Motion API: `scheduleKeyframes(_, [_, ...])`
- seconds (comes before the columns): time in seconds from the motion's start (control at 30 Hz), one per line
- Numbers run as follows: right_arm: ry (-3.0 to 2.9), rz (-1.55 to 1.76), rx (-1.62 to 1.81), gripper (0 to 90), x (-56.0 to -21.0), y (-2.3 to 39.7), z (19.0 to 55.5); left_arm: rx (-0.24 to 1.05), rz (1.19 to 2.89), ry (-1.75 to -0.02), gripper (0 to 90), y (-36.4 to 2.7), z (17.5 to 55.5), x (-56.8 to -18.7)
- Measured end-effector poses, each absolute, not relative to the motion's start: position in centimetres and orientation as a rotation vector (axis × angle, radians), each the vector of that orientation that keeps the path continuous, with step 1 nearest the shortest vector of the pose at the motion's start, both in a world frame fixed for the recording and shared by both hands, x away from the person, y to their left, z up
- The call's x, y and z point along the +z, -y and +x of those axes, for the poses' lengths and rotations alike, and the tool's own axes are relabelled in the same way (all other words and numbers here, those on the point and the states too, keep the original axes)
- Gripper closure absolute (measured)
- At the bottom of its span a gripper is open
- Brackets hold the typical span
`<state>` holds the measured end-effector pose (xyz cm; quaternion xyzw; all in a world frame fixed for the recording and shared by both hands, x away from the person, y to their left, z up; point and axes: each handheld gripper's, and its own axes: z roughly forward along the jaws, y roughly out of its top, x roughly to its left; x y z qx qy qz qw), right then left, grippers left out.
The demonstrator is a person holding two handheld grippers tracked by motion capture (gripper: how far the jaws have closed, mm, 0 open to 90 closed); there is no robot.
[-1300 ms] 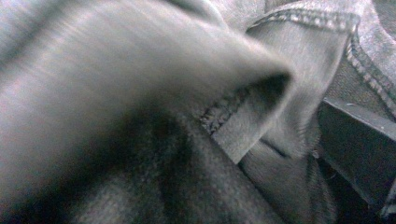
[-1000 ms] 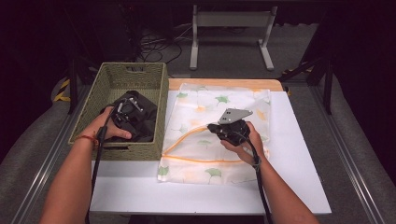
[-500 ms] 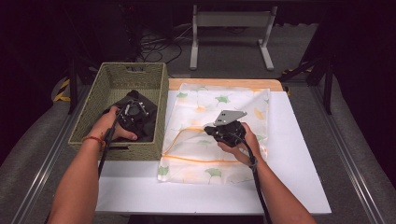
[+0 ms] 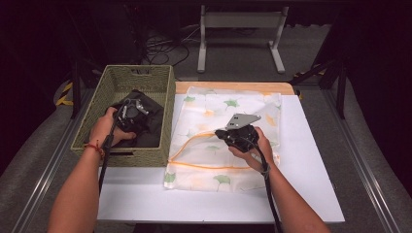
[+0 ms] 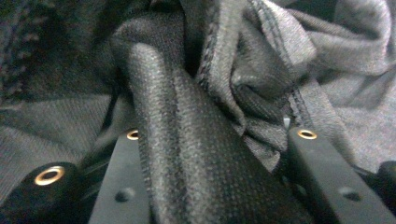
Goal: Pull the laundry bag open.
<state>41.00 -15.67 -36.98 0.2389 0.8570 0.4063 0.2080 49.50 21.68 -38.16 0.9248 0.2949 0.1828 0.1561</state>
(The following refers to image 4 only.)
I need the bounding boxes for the white leaf-print laundry bag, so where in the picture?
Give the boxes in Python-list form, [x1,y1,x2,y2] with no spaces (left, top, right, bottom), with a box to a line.
[163,85,282,194]

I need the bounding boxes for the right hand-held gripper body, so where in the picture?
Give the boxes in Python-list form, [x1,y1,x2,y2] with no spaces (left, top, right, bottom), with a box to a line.
[223,113,262,153]

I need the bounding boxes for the yellow-black hazard tape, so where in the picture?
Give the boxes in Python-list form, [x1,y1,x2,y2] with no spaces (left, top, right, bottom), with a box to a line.
[54,81,75,108]

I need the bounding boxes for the dark clothing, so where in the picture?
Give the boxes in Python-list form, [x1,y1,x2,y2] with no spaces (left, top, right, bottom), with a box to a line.
[85,89,165,150]

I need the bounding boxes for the black metal stand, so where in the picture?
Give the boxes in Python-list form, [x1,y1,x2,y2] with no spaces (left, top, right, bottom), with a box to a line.
[292,59,350,119]
[69,57,105,119]

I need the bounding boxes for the white metal stand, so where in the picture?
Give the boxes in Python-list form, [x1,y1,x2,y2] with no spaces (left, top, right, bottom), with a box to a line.
[197,4,290,75]

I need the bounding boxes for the person's left hand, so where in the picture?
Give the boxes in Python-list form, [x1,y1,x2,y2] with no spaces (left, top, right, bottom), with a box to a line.
[88,106,138,149]

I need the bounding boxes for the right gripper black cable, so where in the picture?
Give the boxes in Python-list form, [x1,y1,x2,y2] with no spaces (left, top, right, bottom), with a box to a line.
[241,137,284,233]

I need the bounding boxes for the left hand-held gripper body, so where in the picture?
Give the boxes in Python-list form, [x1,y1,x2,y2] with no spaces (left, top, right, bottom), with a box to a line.
[114,97,151,133]

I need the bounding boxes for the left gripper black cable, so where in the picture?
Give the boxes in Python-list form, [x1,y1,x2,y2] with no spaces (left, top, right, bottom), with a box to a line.
[97,99,131,195]

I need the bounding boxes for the black floor cables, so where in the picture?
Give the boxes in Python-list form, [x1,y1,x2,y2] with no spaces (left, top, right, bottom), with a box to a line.
[142,30,192,66]

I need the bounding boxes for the person's right hand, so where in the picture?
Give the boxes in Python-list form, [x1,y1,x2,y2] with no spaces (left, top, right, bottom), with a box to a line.
[227,126,276,173]

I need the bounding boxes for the white table board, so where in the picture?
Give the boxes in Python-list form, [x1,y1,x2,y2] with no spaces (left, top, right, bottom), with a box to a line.
[96,93,346,225]

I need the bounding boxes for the green woven basket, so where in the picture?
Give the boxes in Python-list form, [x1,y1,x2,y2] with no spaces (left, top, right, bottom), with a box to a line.
[70,64,177,168]

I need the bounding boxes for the aluminium floor rail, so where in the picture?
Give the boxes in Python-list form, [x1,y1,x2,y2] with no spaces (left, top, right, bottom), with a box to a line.
[11,89,95,233]
[322,88,403,233]

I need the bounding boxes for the red string bracelet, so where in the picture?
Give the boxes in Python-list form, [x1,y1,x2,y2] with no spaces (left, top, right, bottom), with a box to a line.
[83,139,106,159]

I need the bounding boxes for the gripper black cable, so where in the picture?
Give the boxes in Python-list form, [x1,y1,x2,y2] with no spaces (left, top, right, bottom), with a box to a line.
[97,99,131,195]
[241,137,284,233]

